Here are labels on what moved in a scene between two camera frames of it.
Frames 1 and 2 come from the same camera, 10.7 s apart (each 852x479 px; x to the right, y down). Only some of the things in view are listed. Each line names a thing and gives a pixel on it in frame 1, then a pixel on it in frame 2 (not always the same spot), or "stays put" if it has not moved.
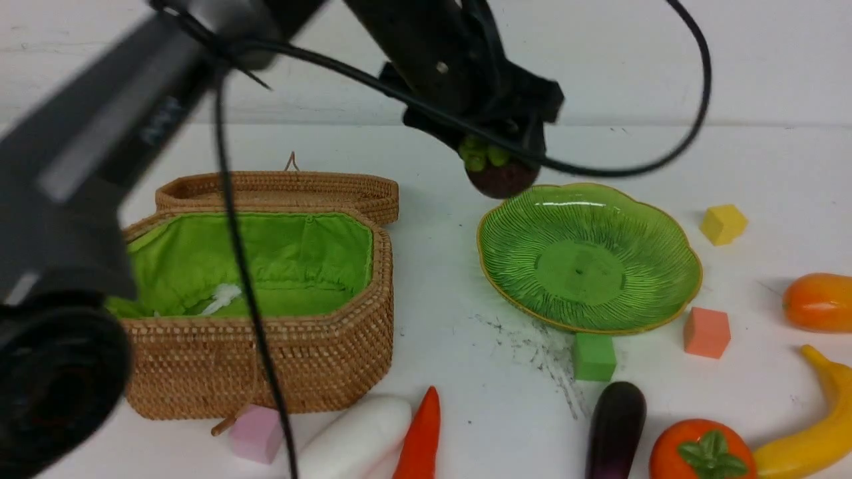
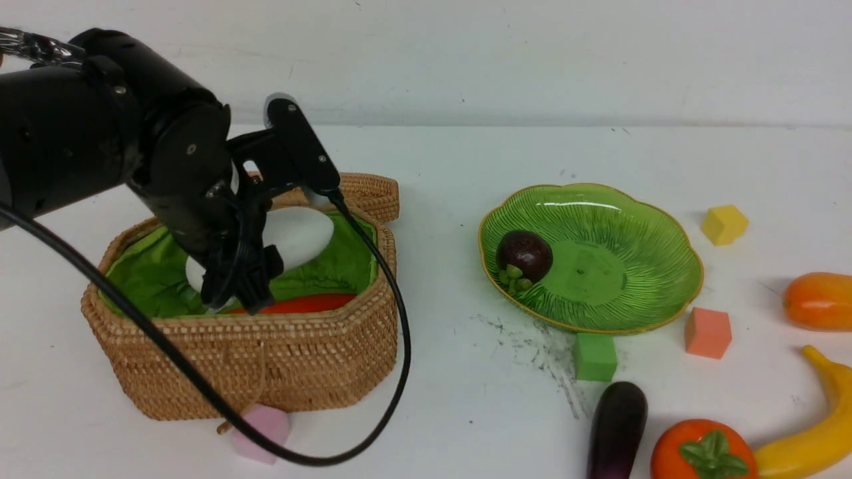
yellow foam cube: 721,224 stays put
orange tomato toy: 701,448 stays put
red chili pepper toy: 419,460 to 307,304
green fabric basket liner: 299,265 stays put
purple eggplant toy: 619,417 stays put
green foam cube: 594,356 stays put
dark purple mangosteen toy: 494,171 to 523,258
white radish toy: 365,441 to 295,233
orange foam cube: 706,332 stays put
